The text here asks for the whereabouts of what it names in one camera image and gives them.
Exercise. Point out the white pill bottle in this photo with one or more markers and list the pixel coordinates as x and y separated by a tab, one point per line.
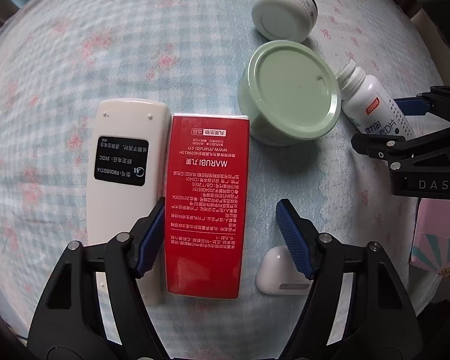
371	97

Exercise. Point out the white remote control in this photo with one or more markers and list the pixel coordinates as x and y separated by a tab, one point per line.
116	127

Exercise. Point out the pink patterned box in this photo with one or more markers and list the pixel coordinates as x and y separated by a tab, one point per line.
437	232

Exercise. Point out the red printed box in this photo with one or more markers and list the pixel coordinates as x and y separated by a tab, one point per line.
206	202

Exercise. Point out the pale green round container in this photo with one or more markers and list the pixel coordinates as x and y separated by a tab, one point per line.
292	90

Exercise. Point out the white earbuds case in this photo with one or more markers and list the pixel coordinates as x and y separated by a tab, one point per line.
275	273

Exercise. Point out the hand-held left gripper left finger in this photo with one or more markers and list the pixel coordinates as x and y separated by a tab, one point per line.
150	240

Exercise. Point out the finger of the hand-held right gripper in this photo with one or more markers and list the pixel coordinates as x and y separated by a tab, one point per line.
416	146
410	107

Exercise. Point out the small white jar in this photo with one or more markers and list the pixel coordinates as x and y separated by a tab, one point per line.
281	18

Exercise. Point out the blue checked floral blanket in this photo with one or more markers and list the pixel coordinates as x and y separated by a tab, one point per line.
97	45

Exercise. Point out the dark object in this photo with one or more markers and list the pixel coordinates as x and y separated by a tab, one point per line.
440	5

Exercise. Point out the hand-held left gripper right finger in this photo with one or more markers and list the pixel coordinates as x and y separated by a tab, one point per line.
293	232

